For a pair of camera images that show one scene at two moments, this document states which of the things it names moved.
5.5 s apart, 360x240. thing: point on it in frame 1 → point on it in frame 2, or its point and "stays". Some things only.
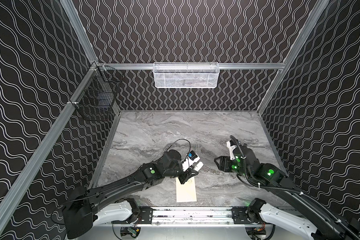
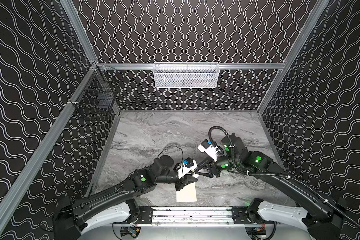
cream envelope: x=185 y=192 stays
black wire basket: x=98 y=94 stays
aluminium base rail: x=212 y=217 stays
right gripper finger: x=220 y=161 → x=208 y=167
